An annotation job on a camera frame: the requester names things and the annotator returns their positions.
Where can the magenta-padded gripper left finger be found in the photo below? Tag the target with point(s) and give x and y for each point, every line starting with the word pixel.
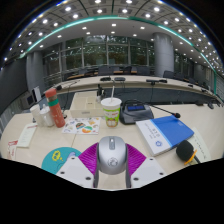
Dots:
pixel 75 170

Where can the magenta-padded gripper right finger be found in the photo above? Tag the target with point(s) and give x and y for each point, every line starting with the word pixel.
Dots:
pixel 148 170

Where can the silver computer mouse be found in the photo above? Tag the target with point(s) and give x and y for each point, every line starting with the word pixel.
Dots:
pixel 112 156

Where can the round teal cartoon mouse pad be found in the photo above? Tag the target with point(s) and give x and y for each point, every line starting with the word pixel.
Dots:
pixel 53 161

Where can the blue and white book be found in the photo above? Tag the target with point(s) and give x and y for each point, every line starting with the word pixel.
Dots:
pixel 170 131

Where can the colourful sticker sheet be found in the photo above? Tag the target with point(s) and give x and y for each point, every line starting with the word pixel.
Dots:
pixel 81 126

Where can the black conference microphone unit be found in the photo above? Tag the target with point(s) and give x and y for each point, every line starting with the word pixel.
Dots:
pixel 135 115

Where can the white paper leaflet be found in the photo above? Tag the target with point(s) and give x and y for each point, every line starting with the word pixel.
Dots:
pixel 26 135

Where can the white paper sheet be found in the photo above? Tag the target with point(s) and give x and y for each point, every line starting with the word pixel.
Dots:
pixel 202 145

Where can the red bottle with green band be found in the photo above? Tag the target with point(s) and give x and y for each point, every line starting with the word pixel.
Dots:
pixel 56 111

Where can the white cardboard box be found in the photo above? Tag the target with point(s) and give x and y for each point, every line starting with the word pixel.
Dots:
pixel 85 108

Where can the red and white leaflet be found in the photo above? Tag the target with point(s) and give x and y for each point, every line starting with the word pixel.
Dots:
pixel 12 150

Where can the white printed cup with straw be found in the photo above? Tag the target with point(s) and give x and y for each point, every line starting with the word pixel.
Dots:
pixel 111 113

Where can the stack of white paper cups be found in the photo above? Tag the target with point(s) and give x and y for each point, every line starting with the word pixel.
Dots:
pixel 35 115

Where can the small desk monitor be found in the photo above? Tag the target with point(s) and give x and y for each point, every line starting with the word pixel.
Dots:
pixel 36 94

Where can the group of dark chairs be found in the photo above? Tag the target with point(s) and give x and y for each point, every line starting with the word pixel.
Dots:
pixel 106 70

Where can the group of ceiling lights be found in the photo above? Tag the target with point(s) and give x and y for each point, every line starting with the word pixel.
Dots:
pixel 99 10

